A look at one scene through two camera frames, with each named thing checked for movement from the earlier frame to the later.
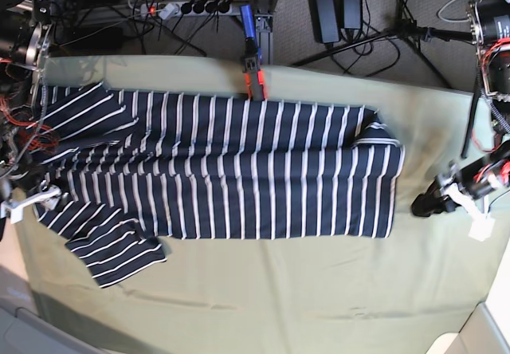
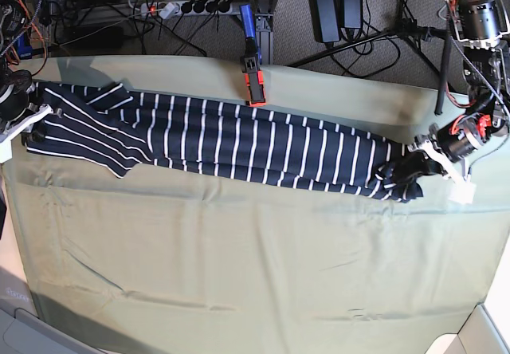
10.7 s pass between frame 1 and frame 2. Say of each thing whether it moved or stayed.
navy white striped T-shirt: moved
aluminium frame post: stayed
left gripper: moved
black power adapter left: stayed
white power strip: stayed
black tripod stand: stayed
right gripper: moved
